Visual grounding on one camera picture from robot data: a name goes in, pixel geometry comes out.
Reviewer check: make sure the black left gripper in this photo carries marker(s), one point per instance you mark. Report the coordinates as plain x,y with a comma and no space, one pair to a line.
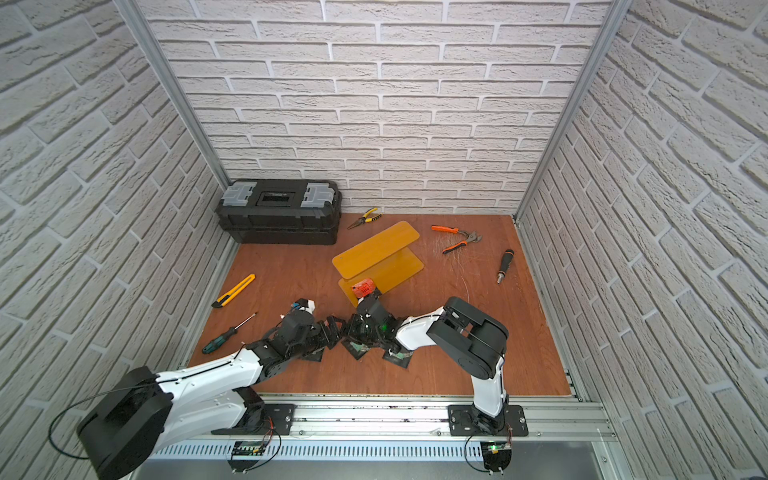
324,334

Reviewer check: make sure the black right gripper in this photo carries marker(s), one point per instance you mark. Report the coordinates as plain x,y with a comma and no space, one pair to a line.
352,328

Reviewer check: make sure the red tea bag large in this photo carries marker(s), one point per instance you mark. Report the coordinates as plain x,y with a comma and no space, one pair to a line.
363,288

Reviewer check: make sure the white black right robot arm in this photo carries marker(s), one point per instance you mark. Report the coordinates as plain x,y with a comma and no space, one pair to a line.
474,340

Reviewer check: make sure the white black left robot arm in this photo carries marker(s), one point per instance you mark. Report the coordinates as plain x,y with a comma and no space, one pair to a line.
149,411

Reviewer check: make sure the green tea bag left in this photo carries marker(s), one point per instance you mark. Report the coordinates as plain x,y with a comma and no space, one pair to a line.
356,350

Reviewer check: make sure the green tea bag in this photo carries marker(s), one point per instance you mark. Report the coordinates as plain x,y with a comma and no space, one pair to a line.
400,359
356,350
315,356

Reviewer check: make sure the green tea bag right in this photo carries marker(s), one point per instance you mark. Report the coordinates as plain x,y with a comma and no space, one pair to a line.
400,359

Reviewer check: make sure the yellow wooden two-tier shelf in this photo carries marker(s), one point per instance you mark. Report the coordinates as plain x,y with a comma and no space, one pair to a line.
385,258

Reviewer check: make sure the yellow black pliers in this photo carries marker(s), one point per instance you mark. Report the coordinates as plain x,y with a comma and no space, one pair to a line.
367,217

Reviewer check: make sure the yellow utility knife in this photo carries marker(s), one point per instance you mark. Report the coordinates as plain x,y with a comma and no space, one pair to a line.
227,297

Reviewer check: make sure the black plastic toolbox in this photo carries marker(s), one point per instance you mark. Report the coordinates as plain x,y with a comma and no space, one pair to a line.
287,211

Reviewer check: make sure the left controller board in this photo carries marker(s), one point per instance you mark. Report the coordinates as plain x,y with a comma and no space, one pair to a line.
249,455

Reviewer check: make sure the controller board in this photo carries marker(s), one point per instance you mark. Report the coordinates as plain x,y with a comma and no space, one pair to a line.
496,456
249,455

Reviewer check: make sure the right controller board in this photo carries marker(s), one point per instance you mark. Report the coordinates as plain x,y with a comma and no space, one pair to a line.
496,456

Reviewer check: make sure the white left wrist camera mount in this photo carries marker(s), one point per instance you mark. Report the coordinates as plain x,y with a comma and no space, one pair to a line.
304,304

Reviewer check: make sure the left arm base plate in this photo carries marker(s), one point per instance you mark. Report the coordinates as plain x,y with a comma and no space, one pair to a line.
260,420

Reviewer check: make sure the green handled screwdriver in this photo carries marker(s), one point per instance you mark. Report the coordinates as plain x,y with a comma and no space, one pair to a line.
221,339

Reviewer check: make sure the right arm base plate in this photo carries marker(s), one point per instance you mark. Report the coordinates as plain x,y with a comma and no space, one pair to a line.
467,420

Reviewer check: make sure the black orange screwdriver handle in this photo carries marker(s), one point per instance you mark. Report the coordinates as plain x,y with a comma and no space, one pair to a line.
505,263

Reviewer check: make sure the aluminium frame rail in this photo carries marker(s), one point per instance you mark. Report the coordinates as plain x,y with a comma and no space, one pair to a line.
391,417

